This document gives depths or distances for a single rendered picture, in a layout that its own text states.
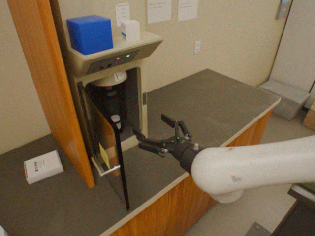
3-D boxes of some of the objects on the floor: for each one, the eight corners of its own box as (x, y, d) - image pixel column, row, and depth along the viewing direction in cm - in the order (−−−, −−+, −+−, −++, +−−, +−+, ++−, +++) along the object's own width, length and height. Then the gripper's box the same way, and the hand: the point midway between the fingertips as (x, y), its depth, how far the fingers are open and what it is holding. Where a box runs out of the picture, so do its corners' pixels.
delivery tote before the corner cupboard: (253, 104, 319) (258, 85, 300) (265, 96, 341) (271, 78, 321) (291, 124, 281) (300, 103, 262) (302, 113, 303) (311, 93, 283)
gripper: (215, 130, 72) (173, 103, 86) (158, 164, 59) (119, 127, 73) (211, 146, 76) (172, 118, 90) (158, 181, 64) (121, 143, 77)
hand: (149, 124), depth 81 cm, fingers open, 13 cm apart
